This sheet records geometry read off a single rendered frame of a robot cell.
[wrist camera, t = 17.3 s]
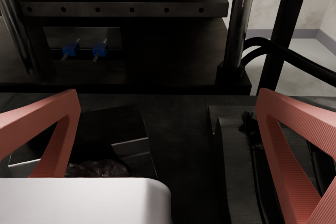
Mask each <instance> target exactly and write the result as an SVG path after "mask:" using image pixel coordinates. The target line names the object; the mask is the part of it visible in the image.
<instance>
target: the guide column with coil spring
mask: <svg viewBox="0 0 336 224"><path fill-rule="evenodd" d="M0 11H1V14H2V16H3V19H4V21H5V24H6V26H7V29H8V31H9V34H10V36H11V39H12V41H13V44H14V46H15V48H16V51H17V53H18V56H19V58H20V61H21V63H22V66H23V68H24V71H25V73H26V75H29V76H32V75H36V74H38V73H40V72H41V67H40V65H39V62H38V59H37V56H36V53H35V51H34V48H33V45H32V42H31V39H30V37H29V34H28V31H27V28H26V25H25V23H24V20H23V17H22V14H21V11H20V9H19V6H18V3H17V0H0Z"/></svg>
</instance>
